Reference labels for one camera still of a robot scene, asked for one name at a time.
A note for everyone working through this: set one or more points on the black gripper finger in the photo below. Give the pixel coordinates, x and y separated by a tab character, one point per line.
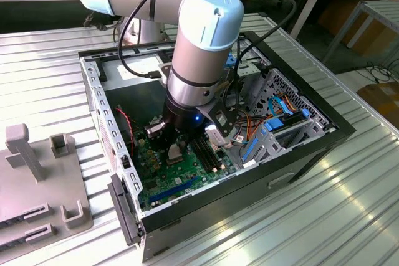
155	131

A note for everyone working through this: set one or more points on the silver CPU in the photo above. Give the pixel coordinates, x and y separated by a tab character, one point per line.
174	154

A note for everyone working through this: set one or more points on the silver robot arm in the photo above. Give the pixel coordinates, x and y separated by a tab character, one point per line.
199	60

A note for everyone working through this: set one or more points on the black case fan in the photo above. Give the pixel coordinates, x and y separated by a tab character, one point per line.
126	135

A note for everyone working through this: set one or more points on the grey power supply unit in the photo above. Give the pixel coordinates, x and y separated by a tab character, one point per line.
131	97

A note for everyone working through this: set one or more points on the black RAM slot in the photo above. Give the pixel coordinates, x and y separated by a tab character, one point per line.
203	161
212	158

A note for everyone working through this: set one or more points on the green motherboard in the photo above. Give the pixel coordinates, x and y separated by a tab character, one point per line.
174	175

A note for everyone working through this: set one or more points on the blue expansion slot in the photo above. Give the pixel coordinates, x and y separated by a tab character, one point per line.
173	190

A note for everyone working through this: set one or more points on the blue drive latch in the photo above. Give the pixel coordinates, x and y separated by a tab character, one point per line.
232	60

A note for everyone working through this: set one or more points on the black card retainer latch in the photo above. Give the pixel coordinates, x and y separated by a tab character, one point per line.
124	213

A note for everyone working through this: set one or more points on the grey optical drive cage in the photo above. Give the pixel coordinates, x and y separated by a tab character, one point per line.
249	69

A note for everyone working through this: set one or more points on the hard disk in blue carrier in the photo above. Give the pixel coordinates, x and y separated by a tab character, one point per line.
274	124

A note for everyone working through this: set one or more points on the black PC case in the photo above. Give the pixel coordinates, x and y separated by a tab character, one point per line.
218	213

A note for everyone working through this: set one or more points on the grey perforated disk bay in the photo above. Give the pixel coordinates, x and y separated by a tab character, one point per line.
280	82

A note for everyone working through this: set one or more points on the grey parts rack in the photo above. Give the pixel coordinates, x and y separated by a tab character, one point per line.
37	197

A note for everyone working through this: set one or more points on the stacked cardboard boxes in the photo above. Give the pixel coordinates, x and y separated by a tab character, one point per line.
335	13

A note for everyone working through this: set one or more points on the brown cardboard box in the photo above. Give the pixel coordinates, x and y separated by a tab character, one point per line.
383	101

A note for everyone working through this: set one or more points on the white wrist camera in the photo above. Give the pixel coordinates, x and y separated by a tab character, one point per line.
216	138
165	74

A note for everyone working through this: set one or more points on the grey disk bay blue rail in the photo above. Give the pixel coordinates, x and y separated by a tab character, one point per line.
265	149

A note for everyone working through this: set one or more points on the grey metal shelf frame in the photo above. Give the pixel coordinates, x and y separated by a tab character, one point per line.
383	9

